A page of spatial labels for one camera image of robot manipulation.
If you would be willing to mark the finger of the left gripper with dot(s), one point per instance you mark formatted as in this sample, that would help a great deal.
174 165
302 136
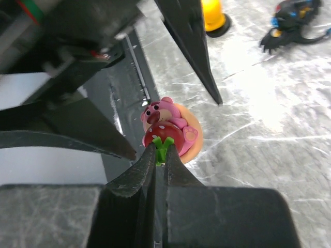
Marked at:
184 21
75 124

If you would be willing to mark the black base frame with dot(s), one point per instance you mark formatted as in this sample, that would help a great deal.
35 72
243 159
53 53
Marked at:
121 92

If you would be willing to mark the pink bear donut toy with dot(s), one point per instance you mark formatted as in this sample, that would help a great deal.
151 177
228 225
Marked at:
165 122

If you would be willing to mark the yellow duck toy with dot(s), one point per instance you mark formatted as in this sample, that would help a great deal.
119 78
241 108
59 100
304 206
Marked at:
216 22

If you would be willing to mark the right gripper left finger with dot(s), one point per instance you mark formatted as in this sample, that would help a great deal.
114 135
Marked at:
117 214

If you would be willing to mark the brown-haired figure with dark creature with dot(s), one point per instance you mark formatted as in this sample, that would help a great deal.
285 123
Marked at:
288 21

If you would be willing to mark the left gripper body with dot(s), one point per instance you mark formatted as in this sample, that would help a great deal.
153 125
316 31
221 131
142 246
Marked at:
50 48

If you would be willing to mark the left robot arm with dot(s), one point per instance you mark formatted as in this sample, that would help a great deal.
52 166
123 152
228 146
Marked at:
48 50

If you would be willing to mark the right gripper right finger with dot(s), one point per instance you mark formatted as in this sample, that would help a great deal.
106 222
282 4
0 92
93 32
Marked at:
196 215

